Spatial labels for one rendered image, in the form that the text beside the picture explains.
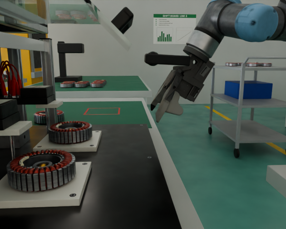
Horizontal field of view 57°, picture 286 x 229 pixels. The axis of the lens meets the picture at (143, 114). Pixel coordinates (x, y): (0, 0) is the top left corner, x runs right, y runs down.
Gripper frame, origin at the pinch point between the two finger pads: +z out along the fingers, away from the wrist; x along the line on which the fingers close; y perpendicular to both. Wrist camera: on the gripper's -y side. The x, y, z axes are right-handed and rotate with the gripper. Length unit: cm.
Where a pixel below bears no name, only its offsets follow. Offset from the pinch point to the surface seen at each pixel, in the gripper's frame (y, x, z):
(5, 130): -24.1, -27.4, 9.8
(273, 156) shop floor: 167, 180, 1
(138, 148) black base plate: 0.5, -6.2, 8.2
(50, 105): -23.7, -3.1, 9.7
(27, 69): -126, 323, 74
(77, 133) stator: -14.5, -5.0, 12.4
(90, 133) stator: -11.8, -1.9, 11.9
